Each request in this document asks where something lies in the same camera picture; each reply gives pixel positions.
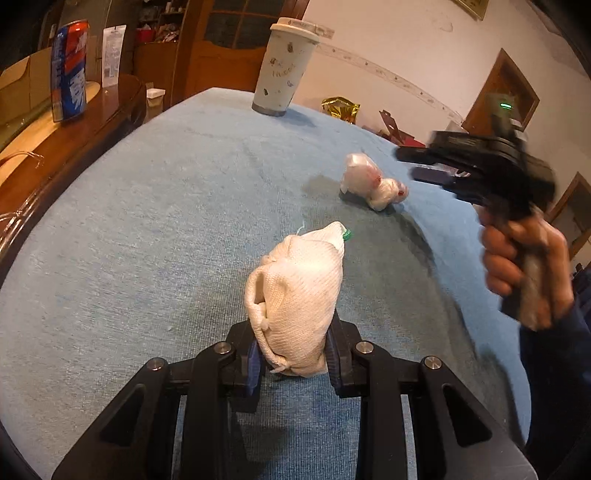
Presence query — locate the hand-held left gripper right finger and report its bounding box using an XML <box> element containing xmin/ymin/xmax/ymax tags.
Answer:
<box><xmin>323</xmin><ymin>309</ymin><xmax>539</xmax><ymax>480</ymax></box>

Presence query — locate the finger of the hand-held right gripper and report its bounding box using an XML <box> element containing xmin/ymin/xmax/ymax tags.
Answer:
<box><xmin>411</xmin><ymin>166</ymin><xmax>463</xmax><ymax>191</ymax></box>
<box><xmin>394</xmin><ymin>144</ymin><xmax>463</xmax><ymax>168</ymax></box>

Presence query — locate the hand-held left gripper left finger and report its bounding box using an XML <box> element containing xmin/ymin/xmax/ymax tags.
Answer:
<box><xmin>51</xmin><ymin>320</ymin><xmax>266</xmax><ymax>480</ymax></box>

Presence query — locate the white knitted cloth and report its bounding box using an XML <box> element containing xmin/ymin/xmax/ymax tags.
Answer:
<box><xmin>245</xmin><ymin>220</ymin><xmax>354</xmax><ymax>377</ymax></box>

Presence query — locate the person's right forearm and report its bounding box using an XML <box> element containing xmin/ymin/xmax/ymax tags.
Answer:
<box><xmin>519</xmin><ymin>268</ymin><xmax>591</xmax><ymax>457</ymax></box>

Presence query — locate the person's right hand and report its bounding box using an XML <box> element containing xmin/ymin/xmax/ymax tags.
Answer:
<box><xmin>480</xmin><ymin>217</ymin><xmax>575</xmax><ymax>330</ymax></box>

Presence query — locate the red cardboard piece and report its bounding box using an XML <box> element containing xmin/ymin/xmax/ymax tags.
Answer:
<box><xmin>379</xmin><ymin>110</ymin><xmax>426</xmax><ymax>147</ymax></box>

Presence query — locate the crumpled clear plastic wad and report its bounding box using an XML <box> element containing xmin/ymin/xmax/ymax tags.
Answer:
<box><xmin>341</xmin><ymin>152</ymin><xmax>411</xmax><ymax>212</ymax></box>

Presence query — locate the plain wooden door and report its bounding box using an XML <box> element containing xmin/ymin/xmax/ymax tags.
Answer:
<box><xmin>462</xmin><ymin>48</ymin><xmax>540</xmax><ymax>134</ymax></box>

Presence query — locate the gold foil bag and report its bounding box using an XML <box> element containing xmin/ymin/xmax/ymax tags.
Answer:
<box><xmin>321</xmin><ymin>97</ymin><xmax>362</xmax><ymax>126</ymax></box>

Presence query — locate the pale green tumbler cup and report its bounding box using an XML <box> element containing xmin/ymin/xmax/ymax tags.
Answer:
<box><xmin>252</xmin><ymin>17</ymin><xmax>320</xmax><ymax>117</ymax></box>

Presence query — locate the wooden door with glass panes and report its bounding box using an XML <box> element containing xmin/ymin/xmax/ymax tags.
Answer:
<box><xmin>173</xmin><ymin>0</ymin><xmax>310</xmax><ymax>107</ymax></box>

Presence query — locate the wooden side table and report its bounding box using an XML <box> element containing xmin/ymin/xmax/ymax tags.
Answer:
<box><xmin>0</xmin><ymin>74</ymin><xmax>148</xmax><ymax>278</ymax></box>

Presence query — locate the wooden shelf unit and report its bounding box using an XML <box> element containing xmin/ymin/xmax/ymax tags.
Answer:
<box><xmin>134</xmin><ymin>0</ymin><xmax>185</xmax><ymax>93</ymax></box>

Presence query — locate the white tube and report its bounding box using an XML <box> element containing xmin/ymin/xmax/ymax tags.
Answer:
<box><xmin>102</xmin><ymin>25</ymin><xmax>126</xmax><ymax>86</ymax></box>

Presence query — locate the blue and red can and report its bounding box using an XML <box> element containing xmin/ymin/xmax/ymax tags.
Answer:
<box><xmin>50</xmin><ymin>19</ymin><xmax>89</xmax><ymax>123</ymax></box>

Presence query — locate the silver refrigerator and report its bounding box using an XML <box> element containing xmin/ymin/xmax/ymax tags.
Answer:
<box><xmin>39</xmin><ymin>0</ymin><xmax>137</xmax><ymax>75</ymax></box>

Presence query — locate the brown cardboard box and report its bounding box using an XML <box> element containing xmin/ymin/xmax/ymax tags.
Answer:
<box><xmin>0</xmin><ymin>46</ymin><xmax>58</xmax><ymax>134</ymax></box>

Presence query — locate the wooden doorway frame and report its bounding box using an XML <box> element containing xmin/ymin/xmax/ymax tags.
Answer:
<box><xmin>551</xmin><ymin>172</ymin><xmax>591</xmax><ymax>259</ymax></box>

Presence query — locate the gold framed wall picture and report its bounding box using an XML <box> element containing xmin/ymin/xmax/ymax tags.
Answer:
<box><xmin>450</xmin><ymin>0</ymin><xmax>490</xmax><ymax>21</ymax></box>

